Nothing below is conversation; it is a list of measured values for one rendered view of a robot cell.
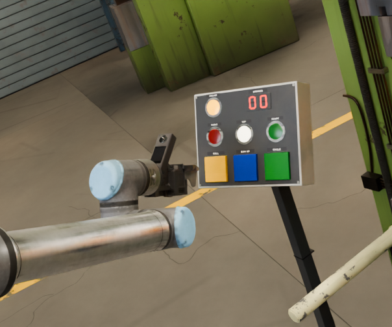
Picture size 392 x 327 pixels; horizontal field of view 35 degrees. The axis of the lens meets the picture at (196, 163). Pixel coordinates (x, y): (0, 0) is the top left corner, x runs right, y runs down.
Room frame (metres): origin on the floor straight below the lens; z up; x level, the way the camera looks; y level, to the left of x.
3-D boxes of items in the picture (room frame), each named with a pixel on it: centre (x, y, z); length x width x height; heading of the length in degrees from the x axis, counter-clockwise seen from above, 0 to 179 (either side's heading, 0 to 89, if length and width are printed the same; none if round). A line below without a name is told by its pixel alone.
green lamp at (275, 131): (1.56, -0.23, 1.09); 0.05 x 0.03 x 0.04; 26
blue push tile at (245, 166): (1.58, -0.13, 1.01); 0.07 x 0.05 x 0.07; 51
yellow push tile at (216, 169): (1.65, -0.05, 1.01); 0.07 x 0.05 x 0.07; 51
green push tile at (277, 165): (1.52, -0.21, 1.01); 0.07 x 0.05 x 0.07; 51
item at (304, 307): (1.48, -0.30, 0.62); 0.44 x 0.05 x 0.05; 116
